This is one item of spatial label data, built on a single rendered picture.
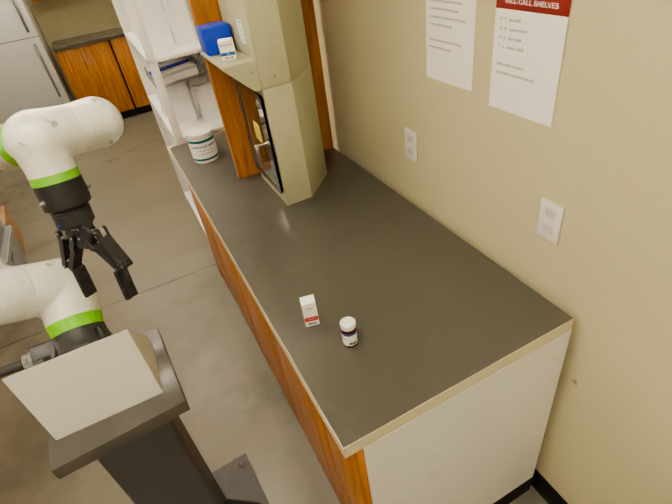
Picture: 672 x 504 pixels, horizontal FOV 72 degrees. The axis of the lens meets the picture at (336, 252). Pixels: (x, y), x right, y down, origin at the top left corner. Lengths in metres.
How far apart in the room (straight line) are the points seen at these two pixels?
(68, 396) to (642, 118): 1.37
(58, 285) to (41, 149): 0.38
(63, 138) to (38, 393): 0.57
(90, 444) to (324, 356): 0.60
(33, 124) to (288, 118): 0.95
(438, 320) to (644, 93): 0.70
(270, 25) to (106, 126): 0.76
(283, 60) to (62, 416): 1.24
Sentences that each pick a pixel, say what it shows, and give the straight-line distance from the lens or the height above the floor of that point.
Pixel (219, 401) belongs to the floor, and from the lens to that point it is 2.47.
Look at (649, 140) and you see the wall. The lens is 1.11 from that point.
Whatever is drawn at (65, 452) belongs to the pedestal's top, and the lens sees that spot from 1.35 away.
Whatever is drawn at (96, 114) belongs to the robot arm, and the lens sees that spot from 1.10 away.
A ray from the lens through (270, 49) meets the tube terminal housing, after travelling 1.69.
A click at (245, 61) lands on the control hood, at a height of 1.51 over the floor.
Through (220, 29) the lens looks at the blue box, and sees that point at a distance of 1.84.
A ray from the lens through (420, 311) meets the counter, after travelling 1.34.
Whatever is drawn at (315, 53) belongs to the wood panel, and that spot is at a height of 1.39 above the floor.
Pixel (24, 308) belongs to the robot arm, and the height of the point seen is 1.25.
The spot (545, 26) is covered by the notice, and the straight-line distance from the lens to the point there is 1.21.
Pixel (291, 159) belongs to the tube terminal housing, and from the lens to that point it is 1.81.
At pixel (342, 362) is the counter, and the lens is 1.23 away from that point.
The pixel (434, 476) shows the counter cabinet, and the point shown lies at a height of 0.57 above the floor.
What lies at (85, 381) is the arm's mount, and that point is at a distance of 1.25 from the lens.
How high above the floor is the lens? 1.89
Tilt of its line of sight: 37 degrees down
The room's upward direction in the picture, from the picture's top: 9 degrees counter-clockwise
